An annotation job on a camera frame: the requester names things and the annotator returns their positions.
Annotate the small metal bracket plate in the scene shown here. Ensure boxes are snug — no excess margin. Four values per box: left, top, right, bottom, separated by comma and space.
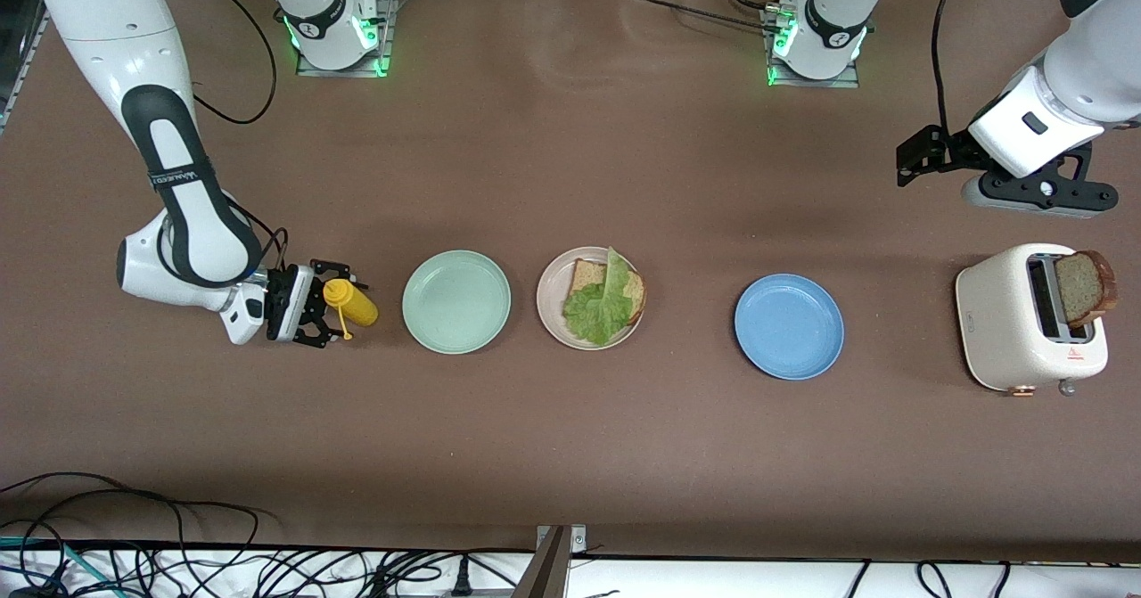
536, 524, 588, 556

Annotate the green lettuce leaf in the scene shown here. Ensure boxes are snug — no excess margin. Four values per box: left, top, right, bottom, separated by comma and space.
562, 247, 636, 348

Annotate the yellow squeeze bottle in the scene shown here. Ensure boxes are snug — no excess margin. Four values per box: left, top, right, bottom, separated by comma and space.
322, 278, 379, 341

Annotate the brown bread slice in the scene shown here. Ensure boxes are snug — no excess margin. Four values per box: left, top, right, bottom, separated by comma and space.
1055, 250, 1119, 330
570, 258, 647, 328

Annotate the aluminium profile bar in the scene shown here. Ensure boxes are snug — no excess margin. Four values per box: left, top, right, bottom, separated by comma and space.
512, 527, 573, 598

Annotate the mint green plate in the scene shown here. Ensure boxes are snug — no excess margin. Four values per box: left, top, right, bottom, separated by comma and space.
402, 250, 513, 356

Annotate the teal cable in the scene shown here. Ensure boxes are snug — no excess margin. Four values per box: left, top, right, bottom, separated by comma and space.
0, 536, 121, 598

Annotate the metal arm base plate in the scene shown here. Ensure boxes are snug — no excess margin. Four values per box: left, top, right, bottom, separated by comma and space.
294, 0, 399, 78
760, 3, 862, 90

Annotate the blue plate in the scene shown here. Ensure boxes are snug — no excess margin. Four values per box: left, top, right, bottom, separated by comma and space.
734, 274, 845, 381

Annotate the aluminium frame rail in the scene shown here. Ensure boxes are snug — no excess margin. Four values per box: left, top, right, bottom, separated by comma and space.
0, 0, 51, 135

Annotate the cream white toaster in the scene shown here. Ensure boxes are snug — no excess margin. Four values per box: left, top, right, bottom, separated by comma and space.
956, 242, 1110, 398

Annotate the beige plate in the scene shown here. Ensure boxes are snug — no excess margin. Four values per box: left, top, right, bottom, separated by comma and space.
536, 246, 646, 351

